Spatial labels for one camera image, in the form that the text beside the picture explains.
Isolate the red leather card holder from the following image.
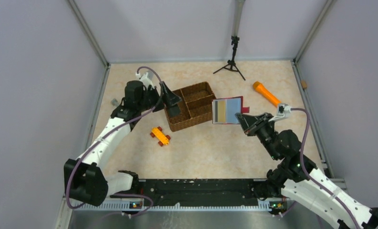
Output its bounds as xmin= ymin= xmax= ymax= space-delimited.
xmin=212 ymin=96 xmax=250 ymax=125

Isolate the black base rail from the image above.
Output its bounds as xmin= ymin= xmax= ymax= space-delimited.
xmin=112 ymin=178 xmax=287 ymax=212

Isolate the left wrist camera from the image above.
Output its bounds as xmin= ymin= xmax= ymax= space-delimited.
xmin=135 ymin=70 xmax=154 ymax=89

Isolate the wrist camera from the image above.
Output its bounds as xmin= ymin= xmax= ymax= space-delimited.
xmin=269 ymin=103 xmax=292 ymax=122
xmin=135 ymin=70 xmax=154 ymax=89

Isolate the small brown wall block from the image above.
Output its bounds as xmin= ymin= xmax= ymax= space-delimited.
xmin=300 ymin=80 xmax=307 ymax=90

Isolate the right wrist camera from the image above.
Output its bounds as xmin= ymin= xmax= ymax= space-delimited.
xmin=269 ymin=103 xmax=292 ymax=122

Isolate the gold striped credit card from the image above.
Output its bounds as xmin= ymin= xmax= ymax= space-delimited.
xmin=213 ymin=100 xmax=226 ymax=124

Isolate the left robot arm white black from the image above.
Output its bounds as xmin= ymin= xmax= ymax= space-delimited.
xmin=63 ymin=80 xmax=182 ymax=209

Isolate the orange toy car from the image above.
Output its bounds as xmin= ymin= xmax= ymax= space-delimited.
xmin=150 ymin=126 xmax=171 ymax=146

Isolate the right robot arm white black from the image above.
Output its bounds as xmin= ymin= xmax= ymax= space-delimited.
xmin=235 ymin=113 xmax=378 ymax=229

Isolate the black tripod stand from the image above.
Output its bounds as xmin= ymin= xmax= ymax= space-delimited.
xmin=213 ymin=36 xmax=246 ymax=81

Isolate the brown wicker divided basket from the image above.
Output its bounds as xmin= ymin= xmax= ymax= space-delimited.
xmin=165 ymin=82 xmax=216 ymax=132

